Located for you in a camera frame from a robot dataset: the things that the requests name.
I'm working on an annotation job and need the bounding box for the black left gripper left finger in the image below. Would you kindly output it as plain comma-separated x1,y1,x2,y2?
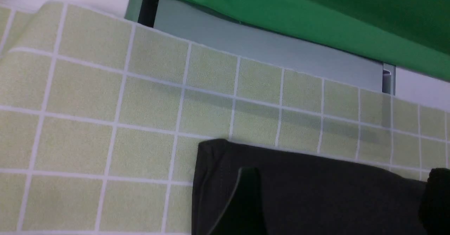
208,167,268,235

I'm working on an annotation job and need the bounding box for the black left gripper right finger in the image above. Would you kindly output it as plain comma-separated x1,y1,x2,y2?
419,168,450,235

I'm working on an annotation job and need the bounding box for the dark gray long-sleeve shirt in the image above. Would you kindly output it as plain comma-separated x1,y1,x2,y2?
191,139,426,235

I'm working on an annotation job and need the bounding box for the green checkered tablecloth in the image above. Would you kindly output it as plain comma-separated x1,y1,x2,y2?
1,1,449,235

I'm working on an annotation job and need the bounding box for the green backdrop cloth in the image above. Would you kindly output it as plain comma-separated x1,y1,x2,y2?
181,0,450,81

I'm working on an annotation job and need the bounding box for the green metal rail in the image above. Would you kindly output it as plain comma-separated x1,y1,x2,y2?
125,0,396,95

